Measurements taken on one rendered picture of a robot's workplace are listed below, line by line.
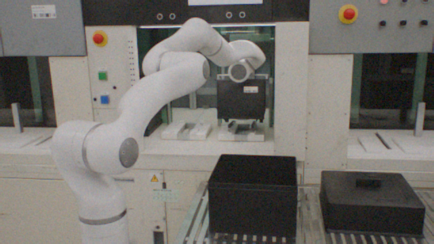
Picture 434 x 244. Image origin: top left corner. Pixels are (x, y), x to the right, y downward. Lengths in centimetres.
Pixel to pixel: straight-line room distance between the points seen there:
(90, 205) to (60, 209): 100
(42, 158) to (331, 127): 126
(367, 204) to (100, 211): 79
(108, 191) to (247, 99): 94
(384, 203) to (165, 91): 75
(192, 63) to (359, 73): 110
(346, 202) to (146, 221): 93
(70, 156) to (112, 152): 13
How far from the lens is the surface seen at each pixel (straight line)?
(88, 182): 107
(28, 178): 207
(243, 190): 127
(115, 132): 96
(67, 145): 103
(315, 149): 169
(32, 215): 213
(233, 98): 183
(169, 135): 193
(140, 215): 190
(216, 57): 146
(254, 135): 187
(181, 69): 118
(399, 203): 139
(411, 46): 167
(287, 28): 155
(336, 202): 135
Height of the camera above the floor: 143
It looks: 15 degrees down
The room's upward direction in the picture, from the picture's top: 1 degrees counter-clockwise
